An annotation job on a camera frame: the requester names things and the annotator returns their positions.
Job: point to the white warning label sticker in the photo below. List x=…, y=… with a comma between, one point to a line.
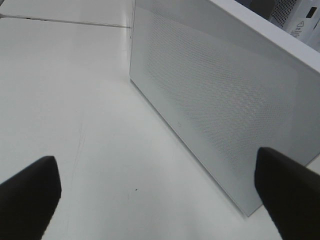
x=301, y=28

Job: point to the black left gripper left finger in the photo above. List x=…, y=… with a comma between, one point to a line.
x=28, y=200

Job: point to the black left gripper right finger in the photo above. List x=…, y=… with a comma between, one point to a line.
x=290, y=193

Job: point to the white microwave oven body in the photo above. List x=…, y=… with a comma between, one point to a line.
x=282, y=12

